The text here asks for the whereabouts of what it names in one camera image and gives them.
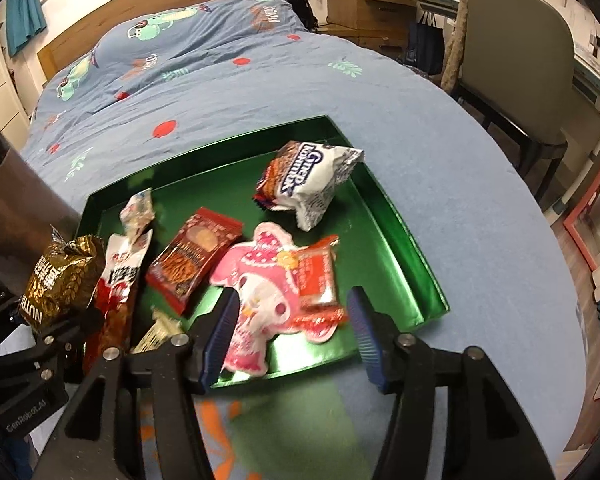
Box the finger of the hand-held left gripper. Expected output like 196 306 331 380
30 310 106 363
0 292 37 358

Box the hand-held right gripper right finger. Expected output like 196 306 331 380
346 286 561 480

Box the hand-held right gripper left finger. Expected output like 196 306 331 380
32 287 241 480

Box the dark brown gold snack packet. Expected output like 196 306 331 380
22 227 106 333

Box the beige small snack packet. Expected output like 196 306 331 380
130 307 186 356

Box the red and white snack packet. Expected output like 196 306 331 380
82 230 153 376

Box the pink cartoon shaped packet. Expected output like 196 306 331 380
210 222 348 378

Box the small red snack packet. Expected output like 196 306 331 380
295 235 342 311

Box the maroon square snack packet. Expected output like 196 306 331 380
145 207 243 316

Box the green tray box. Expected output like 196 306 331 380
77 115 451 388

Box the small grey white candy packet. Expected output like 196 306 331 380
119 187 156 241

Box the white and red cookie packet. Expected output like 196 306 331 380
254 141 365 232

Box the cream wardrobe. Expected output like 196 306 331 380
0 10 31 131

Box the red framed board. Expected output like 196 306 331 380
562 135 600 271

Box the dark tote bag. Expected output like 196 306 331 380
407 10 446 73

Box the teal curtain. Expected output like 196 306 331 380
5 0 48 58

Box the beige knitted scarf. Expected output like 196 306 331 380
440 0 473 93

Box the grey chair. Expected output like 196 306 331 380
442 0 576 211

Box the wooden headboard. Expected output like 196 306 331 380
37 0 258 86

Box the black backpack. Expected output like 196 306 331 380
256 0 315 33

